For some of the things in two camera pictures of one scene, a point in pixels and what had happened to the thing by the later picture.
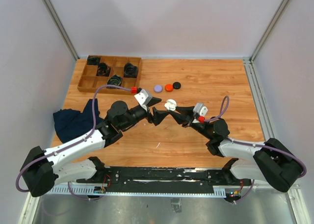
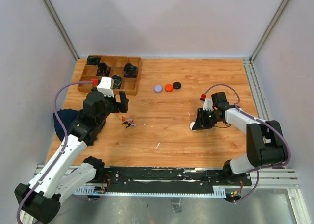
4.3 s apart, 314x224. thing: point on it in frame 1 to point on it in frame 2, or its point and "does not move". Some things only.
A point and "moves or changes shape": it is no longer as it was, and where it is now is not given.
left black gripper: (158, 116) to (123, 103)
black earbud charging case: (176, 85) does not move
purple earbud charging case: (158, 88) does not move
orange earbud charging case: (169, 87) does not move
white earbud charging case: (170, 105) moves or changes shape
